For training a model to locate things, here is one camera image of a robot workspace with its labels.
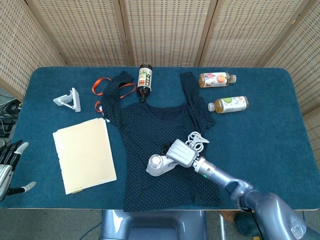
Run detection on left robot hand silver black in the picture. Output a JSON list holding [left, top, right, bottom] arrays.
[[0, 139, 37, 202]]

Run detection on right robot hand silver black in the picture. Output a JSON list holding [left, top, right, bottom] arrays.
[[161, 139, 200, 168]]

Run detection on white cable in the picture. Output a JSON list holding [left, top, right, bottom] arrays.
[[184, 131, 210, 153]]

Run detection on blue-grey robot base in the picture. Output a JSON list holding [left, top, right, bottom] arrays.
[[99, 209, 208, 240]]

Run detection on navy polka dot shirt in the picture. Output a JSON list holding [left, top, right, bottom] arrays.
[[102, 70, 221, 213]]

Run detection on green apple label tea bottle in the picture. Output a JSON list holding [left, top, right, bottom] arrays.
[[207, 95, 250, 114]]

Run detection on dark brown tea bottle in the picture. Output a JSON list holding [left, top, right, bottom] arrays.
[[136, 63, 154, 103]]

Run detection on blue felt table cover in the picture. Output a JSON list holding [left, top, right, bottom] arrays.
[[0, 66, 311, 211]]

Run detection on peach label tea bottle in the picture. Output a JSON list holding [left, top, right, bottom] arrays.
[[198, 71, 238, 89]]

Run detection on cream paper folder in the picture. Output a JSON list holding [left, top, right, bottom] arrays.
[[52, 117, 118, 195]]

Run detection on blue cloth heap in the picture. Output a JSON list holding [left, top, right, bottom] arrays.
[[233, 212, 255, 235]]

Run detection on white folding phone stand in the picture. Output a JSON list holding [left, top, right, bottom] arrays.
[[52, 87, 82, 113]]

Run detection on bamboo folding screen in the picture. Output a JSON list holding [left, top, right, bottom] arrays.
[[0, 0, 320, 148]]

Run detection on black cables on floor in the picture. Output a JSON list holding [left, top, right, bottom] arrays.
[[0, 98, 23, 137]]

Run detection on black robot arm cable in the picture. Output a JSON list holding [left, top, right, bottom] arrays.
[[239, 199, 262, 240]]

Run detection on orange lanyard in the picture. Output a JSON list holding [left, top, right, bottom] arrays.
[[91, 77, 136, 114]]

